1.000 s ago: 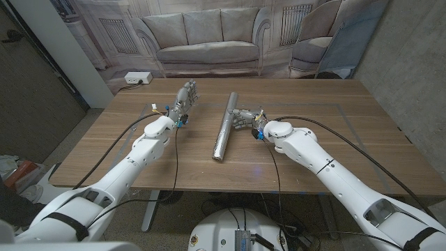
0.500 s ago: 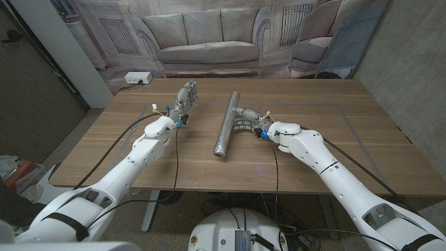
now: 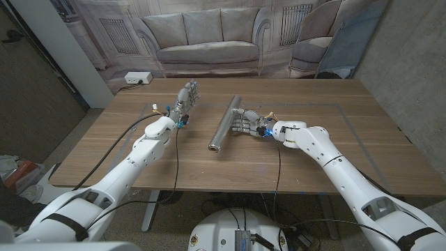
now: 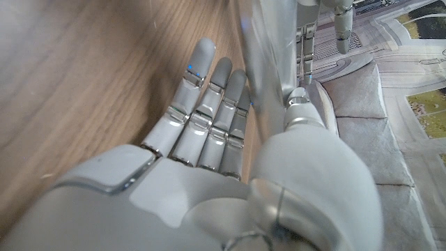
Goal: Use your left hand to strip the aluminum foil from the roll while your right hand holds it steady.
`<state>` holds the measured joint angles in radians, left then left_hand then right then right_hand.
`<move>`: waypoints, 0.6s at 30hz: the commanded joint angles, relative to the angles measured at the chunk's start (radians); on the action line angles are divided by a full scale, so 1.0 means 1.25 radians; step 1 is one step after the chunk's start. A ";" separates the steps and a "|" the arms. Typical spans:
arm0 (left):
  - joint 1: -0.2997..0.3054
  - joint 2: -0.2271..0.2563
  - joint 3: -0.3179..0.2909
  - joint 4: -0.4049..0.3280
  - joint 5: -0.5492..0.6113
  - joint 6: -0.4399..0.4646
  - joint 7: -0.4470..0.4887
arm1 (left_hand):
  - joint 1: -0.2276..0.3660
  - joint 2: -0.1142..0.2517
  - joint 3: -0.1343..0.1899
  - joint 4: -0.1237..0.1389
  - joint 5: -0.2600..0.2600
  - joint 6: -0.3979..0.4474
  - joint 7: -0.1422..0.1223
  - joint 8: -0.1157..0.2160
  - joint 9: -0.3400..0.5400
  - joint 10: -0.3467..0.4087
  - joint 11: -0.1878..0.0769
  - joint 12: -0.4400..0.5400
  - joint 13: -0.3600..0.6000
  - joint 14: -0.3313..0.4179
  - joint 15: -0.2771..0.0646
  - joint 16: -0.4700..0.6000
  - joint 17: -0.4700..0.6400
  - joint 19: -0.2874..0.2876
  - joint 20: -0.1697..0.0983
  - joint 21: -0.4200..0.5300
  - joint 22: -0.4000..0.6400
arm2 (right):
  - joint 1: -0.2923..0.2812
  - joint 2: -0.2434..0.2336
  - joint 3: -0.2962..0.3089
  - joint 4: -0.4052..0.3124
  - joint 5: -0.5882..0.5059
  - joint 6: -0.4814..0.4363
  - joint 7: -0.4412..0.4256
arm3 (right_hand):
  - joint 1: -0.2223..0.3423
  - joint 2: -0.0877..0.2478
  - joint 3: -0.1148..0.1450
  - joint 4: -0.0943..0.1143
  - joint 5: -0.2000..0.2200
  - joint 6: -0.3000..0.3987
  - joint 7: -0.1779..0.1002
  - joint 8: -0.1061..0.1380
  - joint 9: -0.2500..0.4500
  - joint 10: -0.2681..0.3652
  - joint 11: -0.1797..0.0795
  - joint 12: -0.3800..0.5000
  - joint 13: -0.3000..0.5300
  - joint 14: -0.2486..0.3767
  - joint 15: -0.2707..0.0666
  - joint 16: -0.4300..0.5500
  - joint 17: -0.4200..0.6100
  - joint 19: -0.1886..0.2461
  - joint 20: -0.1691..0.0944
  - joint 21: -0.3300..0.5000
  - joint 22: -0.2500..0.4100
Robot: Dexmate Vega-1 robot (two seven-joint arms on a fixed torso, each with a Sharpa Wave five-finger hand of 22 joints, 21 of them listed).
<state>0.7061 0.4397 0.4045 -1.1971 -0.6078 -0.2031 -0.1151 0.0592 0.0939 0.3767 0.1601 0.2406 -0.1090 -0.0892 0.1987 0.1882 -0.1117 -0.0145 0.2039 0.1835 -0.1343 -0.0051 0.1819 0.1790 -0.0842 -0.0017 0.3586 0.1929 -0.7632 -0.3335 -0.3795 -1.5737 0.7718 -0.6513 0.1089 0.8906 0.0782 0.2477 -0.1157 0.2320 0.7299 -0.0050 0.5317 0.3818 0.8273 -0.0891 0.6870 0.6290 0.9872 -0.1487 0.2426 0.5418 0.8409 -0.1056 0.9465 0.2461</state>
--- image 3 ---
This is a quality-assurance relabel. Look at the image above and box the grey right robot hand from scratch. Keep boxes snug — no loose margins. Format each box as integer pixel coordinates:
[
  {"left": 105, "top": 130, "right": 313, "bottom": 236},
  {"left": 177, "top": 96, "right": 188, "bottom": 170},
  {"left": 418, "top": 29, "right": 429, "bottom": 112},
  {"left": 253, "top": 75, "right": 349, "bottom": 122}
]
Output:
[{"left": 229, "top": 107, "right": 277, "bottom": 138}]

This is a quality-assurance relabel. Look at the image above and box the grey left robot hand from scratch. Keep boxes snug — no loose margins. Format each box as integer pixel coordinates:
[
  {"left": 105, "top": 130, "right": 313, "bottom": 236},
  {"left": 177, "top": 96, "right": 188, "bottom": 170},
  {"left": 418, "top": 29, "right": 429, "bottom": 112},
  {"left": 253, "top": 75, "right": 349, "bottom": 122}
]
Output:
[{"left": 168, "top": 79, "right": 201, "bottom": 128}]

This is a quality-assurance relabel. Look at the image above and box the aluminum foil roll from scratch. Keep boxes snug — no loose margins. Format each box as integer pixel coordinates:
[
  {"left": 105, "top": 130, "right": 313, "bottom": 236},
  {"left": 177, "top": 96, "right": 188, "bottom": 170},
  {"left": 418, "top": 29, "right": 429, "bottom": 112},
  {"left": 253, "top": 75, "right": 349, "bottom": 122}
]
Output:
[{"left": 208, "top": 94, "right": 243, "bottom": 153}]

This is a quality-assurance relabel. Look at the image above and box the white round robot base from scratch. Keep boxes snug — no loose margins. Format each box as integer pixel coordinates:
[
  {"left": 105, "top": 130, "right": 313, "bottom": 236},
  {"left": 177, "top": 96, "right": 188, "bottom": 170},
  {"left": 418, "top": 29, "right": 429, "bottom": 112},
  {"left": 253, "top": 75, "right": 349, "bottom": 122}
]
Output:
[{"left": 187, "top": 208, "right": 289, "bottom": 251}]

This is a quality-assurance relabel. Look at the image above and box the white power outlet box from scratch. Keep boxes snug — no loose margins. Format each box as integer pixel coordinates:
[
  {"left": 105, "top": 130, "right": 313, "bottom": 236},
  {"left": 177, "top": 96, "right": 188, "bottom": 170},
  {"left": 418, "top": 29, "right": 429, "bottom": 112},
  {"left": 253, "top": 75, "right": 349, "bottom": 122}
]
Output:
[{"left": 124, "top": 71, "right": 153, "bottom": 85}]

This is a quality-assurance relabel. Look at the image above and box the white table leg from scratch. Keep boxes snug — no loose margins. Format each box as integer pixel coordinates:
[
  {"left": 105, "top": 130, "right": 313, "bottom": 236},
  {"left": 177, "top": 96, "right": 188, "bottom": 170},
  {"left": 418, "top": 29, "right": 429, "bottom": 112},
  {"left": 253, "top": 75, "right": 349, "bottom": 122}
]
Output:
[{"left": 141, "top": 190, "right": 161, "bottom": 233}]

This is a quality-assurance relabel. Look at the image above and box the silver electronics box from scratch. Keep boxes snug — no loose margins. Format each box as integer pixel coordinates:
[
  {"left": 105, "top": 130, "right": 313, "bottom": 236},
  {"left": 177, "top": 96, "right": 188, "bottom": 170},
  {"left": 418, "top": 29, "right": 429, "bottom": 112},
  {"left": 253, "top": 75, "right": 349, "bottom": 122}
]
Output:
[{"left": 233, "top": 229, "right": 252, "bottom": 251}]

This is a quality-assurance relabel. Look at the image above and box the black connector plug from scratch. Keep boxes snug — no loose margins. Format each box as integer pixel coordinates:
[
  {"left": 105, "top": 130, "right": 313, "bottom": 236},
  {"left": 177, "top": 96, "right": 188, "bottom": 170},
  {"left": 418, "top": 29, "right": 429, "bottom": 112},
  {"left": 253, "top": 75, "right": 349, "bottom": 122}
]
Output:
[{"left": 250, "top": 233, "right": 276, "bottom": 251}]

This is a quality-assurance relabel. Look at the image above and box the grey table leg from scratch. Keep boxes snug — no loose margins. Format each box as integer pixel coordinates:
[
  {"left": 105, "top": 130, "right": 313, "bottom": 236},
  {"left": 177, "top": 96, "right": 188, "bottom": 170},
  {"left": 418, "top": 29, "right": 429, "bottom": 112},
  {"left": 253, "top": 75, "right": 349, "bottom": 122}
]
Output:
[{"left": 318, "top": 194, "right": 341, "bottom": 241}]

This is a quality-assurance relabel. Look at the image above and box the grey blue leaning panel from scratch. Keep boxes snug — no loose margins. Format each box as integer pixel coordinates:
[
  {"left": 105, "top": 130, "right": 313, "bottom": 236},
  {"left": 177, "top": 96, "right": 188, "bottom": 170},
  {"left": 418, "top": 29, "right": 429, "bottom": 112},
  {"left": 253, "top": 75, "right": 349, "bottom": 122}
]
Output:
[{"left": 315, "top": 0, "right": 390, "bottom": 79}]

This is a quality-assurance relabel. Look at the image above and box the dark textured door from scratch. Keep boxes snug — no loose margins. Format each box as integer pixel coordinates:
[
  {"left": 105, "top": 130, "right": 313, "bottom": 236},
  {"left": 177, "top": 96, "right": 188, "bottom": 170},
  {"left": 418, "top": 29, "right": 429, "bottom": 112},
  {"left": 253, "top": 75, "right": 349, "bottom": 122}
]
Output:
[{"left": 0, "top": 6, "right": 88, "bottom": 165}]

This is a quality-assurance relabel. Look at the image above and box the white floor board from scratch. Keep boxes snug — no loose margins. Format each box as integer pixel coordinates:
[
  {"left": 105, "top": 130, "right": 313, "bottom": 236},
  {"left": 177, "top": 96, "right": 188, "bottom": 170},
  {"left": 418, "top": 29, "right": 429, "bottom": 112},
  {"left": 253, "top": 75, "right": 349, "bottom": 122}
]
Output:
[{"left": 34, "top": 163, "right": 72, "bottom": 206}]

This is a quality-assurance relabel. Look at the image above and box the orange box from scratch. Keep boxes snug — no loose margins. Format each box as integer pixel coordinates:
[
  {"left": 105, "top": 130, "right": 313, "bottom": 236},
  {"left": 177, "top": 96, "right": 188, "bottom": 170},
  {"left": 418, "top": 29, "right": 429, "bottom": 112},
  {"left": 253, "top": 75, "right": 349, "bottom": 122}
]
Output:
[{"left": 1, "top": 160, "right": 39, "bottom": 191}]

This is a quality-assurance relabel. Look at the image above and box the white sneaker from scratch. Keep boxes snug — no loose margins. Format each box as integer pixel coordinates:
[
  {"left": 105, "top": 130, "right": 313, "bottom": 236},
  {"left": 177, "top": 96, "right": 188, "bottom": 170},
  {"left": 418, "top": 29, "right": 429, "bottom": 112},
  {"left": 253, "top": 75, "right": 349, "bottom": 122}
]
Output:
[{"left": 19, "top": 184, "right": 45, "bottom": 204}]

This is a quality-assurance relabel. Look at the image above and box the white crumpled plastic bag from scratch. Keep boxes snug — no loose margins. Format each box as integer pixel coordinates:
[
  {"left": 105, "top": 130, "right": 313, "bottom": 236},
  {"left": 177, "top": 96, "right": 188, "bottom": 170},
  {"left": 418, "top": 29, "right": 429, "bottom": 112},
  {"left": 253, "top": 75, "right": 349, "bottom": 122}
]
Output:
[{"left": 0, "top": 155, "right": 20, "bottom": 175}]

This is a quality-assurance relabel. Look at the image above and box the black cloth bundle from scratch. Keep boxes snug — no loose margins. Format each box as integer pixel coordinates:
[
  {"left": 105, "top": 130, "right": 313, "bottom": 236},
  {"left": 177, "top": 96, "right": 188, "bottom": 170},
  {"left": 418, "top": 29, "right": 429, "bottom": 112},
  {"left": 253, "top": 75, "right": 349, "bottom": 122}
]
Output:
[{"left": 0, "top": 181, "right": 46, "bottom": 228}]

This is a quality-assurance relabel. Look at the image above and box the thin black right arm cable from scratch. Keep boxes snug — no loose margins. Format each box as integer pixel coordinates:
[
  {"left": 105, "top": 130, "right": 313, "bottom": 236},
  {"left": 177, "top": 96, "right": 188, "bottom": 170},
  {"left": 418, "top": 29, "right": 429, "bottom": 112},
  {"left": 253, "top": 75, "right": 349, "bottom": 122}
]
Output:
[{"left": 271, "top": 136, "right": 401, "bottom": 245}]

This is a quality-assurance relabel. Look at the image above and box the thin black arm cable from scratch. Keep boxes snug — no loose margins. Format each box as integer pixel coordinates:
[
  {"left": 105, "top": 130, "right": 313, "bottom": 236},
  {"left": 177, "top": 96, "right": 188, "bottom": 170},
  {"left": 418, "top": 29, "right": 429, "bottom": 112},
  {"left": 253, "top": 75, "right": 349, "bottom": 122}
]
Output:
[
  {"left": 271, "top": 136, "right": 401, "bottom": 245},
  {"left": 86, "top": 127, "right": 180, "bottom": 230}
]

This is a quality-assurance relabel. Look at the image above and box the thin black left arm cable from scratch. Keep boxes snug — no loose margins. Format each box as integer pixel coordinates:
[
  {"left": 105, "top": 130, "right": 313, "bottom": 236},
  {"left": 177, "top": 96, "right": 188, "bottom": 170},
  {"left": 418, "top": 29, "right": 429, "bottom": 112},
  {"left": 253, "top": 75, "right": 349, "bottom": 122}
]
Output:
[{"left": 86, "top": 127, "right": 180, "bottom": 230}]

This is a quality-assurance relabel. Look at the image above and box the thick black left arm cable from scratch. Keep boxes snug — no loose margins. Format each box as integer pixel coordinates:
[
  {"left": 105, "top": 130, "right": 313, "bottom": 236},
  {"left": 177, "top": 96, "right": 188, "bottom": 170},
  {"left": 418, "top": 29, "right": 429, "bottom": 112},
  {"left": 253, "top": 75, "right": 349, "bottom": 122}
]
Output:
[{"left": 72, "top": 112, "right": 165, "bottom": 192}]

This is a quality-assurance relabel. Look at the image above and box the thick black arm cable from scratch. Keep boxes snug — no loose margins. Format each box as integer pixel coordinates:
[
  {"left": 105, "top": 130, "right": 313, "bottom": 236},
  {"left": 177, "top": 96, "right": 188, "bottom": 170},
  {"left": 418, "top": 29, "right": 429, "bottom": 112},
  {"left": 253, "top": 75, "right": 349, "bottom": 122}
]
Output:
[
  {"left": 72, "top": 112, "right": 165, "bottom": 192},
  {"left": 355, "top": 168, "right": 397, "bottom": 198}
]

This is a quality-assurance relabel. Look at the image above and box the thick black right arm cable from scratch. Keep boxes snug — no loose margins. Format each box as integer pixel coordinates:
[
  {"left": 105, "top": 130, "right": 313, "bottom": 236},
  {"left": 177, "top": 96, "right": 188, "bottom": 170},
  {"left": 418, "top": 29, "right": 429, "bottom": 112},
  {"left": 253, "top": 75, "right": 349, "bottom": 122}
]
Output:
[{"left": 355, "top": 168, "right": 397, "bottom": 198}]

